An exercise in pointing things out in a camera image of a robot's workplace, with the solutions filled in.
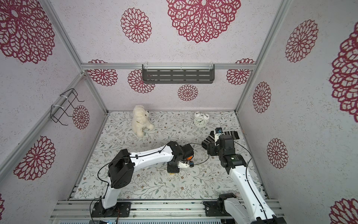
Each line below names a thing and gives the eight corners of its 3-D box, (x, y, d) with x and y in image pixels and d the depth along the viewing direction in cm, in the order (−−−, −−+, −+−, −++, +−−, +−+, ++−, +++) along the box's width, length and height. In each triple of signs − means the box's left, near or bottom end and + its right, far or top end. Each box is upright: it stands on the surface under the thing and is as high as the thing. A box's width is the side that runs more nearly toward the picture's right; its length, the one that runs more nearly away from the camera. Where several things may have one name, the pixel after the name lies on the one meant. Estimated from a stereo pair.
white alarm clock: (192, 125, 114) (194, 114, 104) (194, 121, 116) (195, 110, 106) (205, 129, 111) (208, 118, 101) (206, 125, 114) (209, 114, 104)
